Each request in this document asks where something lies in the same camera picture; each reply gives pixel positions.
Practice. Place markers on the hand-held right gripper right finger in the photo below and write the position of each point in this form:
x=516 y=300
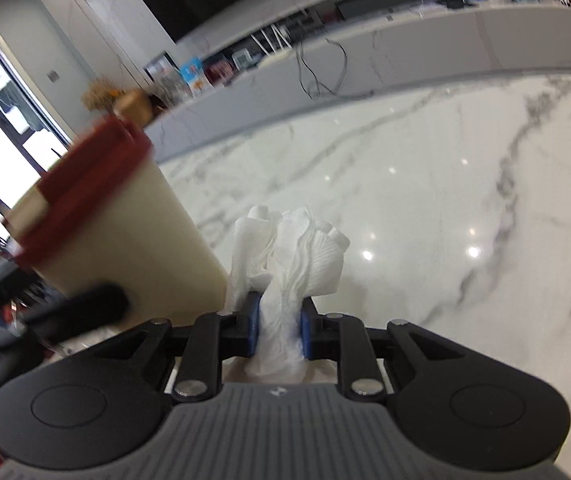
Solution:
x=307 y=330

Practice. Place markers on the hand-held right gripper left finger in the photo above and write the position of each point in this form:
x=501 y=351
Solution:
x=253 y=325

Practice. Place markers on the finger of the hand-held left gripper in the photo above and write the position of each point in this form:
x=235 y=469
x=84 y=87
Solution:
x=90 y=307

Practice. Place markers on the white paper towel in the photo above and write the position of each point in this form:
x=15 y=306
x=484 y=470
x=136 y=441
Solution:
x=295 y=250

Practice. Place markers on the cream cup with red lid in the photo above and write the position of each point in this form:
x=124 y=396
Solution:
x=130 y=230

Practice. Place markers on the golden acorn jar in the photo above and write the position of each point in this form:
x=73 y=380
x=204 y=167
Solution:
x=133 y=105

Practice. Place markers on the dried flower bouquet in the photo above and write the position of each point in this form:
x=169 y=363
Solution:
x=97 y=92

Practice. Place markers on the clear patterned bag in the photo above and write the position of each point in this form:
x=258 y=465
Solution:
x=173 y=87

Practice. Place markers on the blue snack bag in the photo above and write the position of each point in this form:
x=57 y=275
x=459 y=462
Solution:
x=194 y=75

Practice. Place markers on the pink picture card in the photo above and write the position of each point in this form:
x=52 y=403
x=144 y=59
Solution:
x=220 y=67

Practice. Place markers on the small white desk clock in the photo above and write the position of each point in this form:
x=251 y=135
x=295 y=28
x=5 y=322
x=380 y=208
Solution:
x=244 y=58

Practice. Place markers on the white router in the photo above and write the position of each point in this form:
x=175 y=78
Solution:
x=275 y=55

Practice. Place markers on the white marble television cabinet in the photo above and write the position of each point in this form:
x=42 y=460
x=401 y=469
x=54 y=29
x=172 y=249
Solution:
x=415 y=40

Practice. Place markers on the white flat device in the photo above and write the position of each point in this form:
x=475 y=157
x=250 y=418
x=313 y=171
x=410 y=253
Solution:
x=423 y=7

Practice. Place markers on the black flat pad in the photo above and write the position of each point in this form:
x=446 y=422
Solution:
x=460 y=3

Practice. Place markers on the grey wall switch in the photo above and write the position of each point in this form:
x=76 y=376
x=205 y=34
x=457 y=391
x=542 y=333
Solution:
x=53 y=76

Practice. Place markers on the black photo frame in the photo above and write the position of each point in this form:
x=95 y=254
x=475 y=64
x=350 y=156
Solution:
x=158 y=65

